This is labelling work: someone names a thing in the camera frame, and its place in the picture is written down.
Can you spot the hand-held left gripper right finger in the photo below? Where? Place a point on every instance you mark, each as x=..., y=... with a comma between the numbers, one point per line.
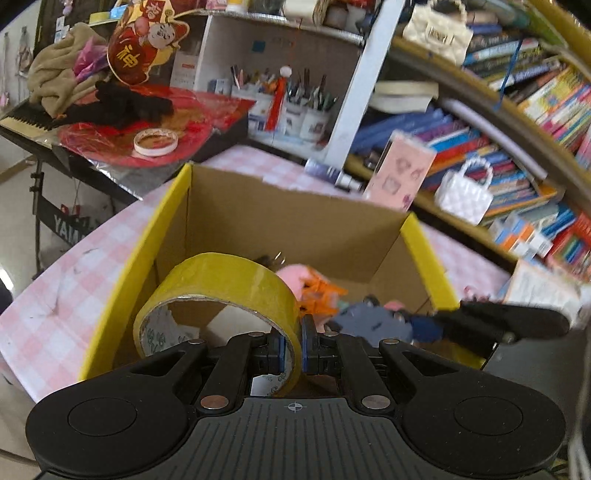
x=308, y=346

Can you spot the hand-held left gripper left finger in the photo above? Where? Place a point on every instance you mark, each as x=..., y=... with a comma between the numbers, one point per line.
x=277, y=353

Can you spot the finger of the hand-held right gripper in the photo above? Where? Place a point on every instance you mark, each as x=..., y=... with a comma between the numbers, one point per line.
x=508, y=321

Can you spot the blue toy figure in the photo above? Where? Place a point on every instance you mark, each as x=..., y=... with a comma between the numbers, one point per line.
x=369, y=323

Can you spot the yellow tape roll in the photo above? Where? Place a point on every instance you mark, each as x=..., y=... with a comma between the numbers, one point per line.
x=221, y=281

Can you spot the yellow cardboard box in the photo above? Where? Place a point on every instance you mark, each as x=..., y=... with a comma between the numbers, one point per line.
x=221, y=221

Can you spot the open white book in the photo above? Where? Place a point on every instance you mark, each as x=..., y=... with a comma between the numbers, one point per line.
x=540, y=290

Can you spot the orange toy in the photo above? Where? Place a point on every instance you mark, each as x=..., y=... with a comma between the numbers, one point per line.
x=321, y=293

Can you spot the pink fluffy plush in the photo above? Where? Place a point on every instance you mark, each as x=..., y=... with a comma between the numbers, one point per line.
x=293, y=279

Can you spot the stack of small boxes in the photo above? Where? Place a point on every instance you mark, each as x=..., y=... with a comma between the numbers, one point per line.
x=521, y=235

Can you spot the dark purple tube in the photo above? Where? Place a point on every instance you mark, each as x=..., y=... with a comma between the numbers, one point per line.
x=330, y=174

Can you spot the row of colourful books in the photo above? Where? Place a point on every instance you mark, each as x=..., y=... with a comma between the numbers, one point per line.
x=466, y=147
x=545, y=78

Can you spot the pink card box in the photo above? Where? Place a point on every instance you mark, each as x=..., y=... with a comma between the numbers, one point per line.
x=399, y=173

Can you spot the white pen cup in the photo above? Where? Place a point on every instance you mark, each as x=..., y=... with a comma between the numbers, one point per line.
x=263, y=115
x=293, y=120
x=316, y=124

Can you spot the pink checkered tablecloth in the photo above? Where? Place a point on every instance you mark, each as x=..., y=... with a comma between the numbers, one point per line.
x=60, y=286

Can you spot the wooden bookshelf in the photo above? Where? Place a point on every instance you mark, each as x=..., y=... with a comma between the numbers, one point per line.
x=466, y=87

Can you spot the white tape roll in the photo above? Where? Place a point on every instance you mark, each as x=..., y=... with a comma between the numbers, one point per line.
x=154, y=146

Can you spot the stack of flat white books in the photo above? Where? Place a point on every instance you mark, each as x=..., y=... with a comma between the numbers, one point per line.
x=404, y=97

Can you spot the red paper sheet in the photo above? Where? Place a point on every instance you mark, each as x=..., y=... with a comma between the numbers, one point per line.
x=203, y=115

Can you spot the red tassel figurine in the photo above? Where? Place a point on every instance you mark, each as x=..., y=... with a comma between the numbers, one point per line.
x=279, y=97

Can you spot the white cubby shelf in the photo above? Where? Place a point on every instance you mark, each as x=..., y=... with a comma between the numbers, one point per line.
x=355, y=92

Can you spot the black keyboard stand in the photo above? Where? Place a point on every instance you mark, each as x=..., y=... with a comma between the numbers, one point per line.
x=39, y=198

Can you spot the black fuzzy cloth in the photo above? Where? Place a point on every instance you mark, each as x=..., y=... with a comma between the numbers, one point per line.
x=134, y=104

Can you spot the white box with red label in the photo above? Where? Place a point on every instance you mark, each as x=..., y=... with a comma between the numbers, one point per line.
x=184, y=71

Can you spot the black piano keyboard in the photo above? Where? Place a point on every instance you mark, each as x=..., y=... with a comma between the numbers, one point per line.
x=27, y=127

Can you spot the white ribbon roll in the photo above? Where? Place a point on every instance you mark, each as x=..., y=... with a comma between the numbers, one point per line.
x=298, y=7

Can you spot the red gold paper figure decoration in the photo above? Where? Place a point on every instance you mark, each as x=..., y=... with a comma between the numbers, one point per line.
x=138, y=41

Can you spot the white plastic bottle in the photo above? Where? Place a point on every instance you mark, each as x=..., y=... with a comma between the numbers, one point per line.
x=238, y=5

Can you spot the magenta plastic wrap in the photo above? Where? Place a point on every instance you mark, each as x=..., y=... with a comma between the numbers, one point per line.
x=90, y=57

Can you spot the beige cloth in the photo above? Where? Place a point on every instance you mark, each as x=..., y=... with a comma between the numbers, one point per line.
x=57, y=74

